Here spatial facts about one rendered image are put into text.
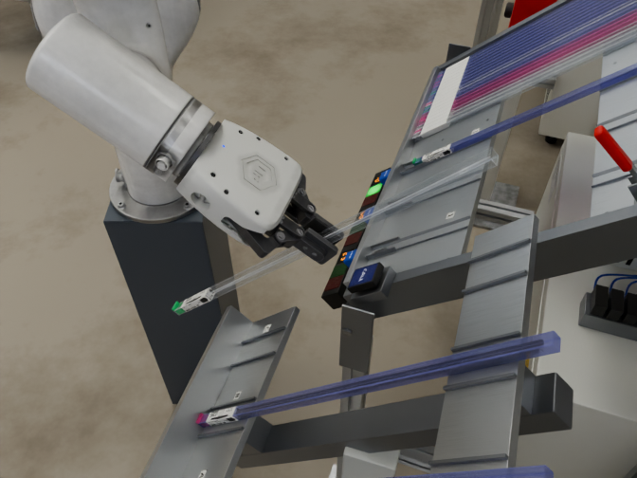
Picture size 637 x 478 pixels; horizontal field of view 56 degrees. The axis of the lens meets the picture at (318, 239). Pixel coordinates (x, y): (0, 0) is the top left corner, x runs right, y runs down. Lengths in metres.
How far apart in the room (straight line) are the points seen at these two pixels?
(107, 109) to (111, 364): 1.30
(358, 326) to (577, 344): 0.39
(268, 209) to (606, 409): 0.67
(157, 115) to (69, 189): 1.78
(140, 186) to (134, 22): 0.48
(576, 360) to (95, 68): 0.84
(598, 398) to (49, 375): 1.39
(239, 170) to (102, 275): 1.46
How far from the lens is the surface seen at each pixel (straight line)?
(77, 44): 0.59
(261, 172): 0.60
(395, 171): 1.14
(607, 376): 1.09
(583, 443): 1.15
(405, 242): 0.97
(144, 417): 1.71
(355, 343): 0.96
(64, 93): 0.59
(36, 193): 2.38
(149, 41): 0.69
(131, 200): 1.16
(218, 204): 0.58
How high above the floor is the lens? 1.48
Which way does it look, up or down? 48 degrees down
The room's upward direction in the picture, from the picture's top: straight up
